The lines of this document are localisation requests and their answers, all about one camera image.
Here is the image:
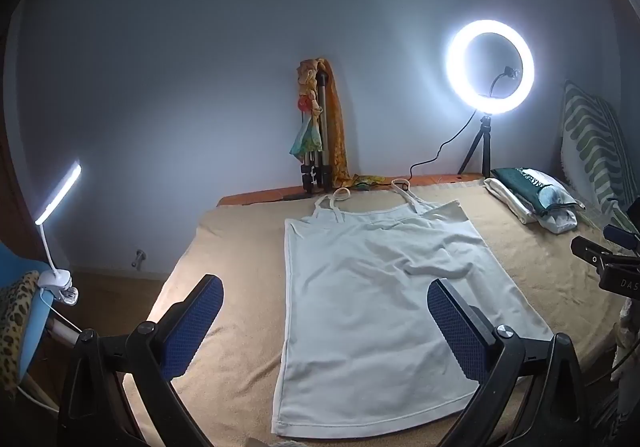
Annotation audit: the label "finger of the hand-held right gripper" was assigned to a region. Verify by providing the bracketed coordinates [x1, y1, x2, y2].
[571, 236, 621, 273]
[603, 224, 640, 253]

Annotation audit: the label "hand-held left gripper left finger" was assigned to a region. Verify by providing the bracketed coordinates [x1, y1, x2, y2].
[59, 273, 225, 447]

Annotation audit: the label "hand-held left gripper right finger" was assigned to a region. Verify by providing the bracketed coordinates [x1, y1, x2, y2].
[426, 278, 601, 447]

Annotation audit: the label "white camisole top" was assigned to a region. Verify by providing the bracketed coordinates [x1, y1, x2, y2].
[270, 180, 555, 440]

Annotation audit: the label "small white folded garment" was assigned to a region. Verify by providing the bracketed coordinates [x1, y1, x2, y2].
[537, 207, 578, 234]

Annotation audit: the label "teal printed folded garment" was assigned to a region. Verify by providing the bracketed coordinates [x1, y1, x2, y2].
[491, 166, 586, 218]

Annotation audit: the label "white folded cloth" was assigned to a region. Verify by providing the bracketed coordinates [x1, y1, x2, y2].
[484, 177, 536, 225]

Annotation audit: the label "green striped pillow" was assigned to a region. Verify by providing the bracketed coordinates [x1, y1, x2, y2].
[559, 80, 628, 223]

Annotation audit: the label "blue chair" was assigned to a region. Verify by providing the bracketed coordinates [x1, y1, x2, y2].
[0, 242, 51, 385]

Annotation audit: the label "small black tripod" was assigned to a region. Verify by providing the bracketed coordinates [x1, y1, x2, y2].
[457, 113, 496, 178]

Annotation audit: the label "leopard print cloth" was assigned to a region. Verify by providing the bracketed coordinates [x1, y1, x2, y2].
[0, 271, 41, 393]

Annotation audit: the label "white clip desk lamp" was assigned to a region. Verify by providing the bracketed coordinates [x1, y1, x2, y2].
[34, 161, 82, 308]

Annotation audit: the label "black gooseneck phone holder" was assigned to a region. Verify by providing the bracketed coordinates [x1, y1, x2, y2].
[487, 67, 521, 98]

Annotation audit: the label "colourful printed scarf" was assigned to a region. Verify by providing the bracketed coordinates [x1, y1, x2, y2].
[290, 58, 326, 163]

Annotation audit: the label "silver folded tripod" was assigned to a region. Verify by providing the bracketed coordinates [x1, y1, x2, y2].
[299, 70, 335, 193]

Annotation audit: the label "black power cable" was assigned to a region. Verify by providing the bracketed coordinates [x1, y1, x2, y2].
[410, 110, 481, 178]

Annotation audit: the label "white ring light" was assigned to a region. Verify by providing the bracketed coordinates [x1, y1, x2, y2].
[446, 18, 536, 116]

